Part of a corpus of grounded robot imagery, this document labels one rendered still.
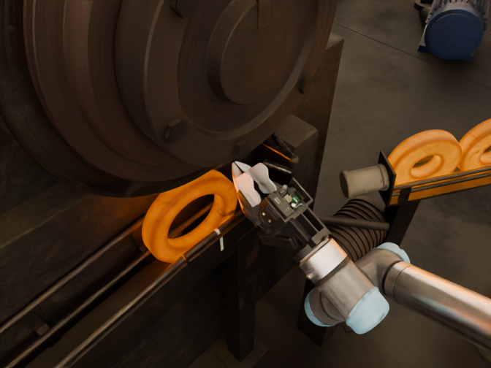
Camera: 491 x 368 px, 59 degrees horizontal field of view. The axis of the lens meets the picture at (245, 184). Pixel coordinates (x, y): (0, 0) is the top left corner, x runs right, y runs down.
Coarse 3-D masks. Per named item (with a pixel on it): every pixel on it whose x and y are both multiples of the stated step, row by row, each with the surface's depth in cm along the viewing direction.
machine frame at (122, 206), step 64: (320, 64) 93; (0, 128) 54; (320, 128) 110; (0, 192) 59; (64, 192) 64; (0, 256) 58; (64, 256) 67; (128, 256) 79; (0, 320) 64; (192, 320) 115
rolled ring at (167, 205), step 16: (208, 176) 71; (224, 176) 76; (176, 192) 68; (192, 192) 69; (208, 192) 72; (224, 192) 75; (160, 208) 68; (176, 208) 69; (224, 208) 79; (144, 224) 70; (160, 224) 69; (208, 224) 81; (144, 240) 72; (160, 240) 71; (176, 240) 79; (192, 240) 80; (160, 256) 74; (176, 256) 77
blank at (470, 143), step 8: (488, 120) 88; (480, 128) 88; (488, 128) 87; (464, 136) 91; (472, 136) 89; (480, 136) 88; (488, 136) 87; (464, 144) 90; (472, 144) 89; (480, 144) 89; (488, 144) 89; (464, 152) 90; (472, 152) 90; (480, 152) 91; (488, 152) 96; (464, 160) 92; (472, 160) 92; (480, 160) 93; (488, 160) 95; (464, 168) 94; (472, 168) 94
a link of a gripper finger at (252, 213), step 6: (240, 192) 77; (240, 198) 78; (240, 204) 77; (246, 204) 77; (258, 204) 77; (246, 210) 76; (252, 210) 76; (258, 210) 76; (246, 216) 77; (252, 216) 76; (258, 216) 76; (252, 222) 77; (258, 222) 76
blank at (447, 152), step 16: (400, 144) 89; (416, 144) 86; (432, 144) 86; (448, 144) 87; (400, 160) 88; (416, 160) 89; (432, 160) 94; (448, 160) 91; (400, 176) 92; (416, 176) 94; (432, 176) 94
